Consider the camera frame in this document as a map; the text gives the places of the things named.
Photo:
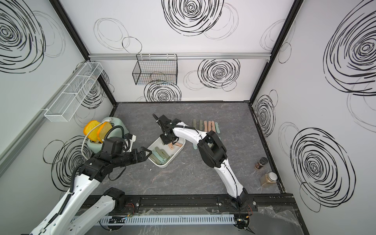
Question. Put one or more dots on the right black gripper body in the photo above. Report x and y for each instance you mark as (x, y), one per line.
(166, 139)

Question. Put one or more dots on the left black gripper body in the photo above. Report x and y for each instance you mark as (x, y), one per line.
(129, 157)

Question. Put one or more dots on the white plastic storage box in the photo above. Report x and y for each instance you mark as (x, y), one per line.
(162, 155)

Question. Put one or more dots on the teal folding fruit knife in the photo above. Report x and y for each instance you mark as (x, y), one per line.
(217, 127)

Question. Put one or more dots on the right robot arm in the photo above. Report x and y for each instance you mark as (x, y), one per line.
(212, 151)

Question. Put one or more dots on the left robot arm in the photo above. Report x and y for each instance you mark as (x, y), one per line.
(85, 178)

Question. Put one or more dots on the green toaster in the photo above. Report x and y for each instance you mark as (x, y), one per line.
(118, 130)

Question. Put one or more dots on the orange toast slice right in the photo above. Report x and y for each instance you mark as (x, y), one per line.
(102, 131)

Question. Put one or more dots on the orange toast slice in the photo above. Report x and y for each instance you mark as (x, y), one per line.
(102, 131)
(91, 129)

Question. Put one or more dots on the orange toast slice left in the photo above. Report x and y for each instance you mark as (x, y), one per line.
(91, 129)

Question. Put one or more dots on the spice jar black cap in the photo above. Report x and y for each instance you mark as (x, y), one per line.
(261, 163)

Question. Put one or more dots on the glass spice jar silver cap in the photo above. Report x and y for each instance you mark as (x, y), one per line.
(268, 179)

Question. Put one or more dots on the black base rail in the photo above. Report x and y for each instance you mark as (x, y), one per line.
(221, 202)

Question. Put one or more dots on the white wire shelf basket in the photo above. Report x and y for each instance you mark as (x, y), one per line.
(75, 91)

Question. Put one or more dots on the black wire basket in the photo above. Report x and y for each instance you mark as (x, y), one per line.
(151, 67)

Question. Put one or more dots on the aluminium wall rail back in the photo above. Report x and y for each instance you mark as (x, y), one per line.
(180, 56)

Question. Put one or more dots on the aluminium wall rail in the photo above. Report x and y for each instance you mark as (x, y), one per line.
(9, 155)
(180, 56)

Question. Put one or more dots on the grey slotted cable duct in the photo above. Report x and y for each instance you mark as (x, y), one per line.
(207, 219)

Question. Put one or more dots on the aluminium wall rail left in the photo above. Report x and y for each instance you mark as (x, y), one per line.
(9, 155)

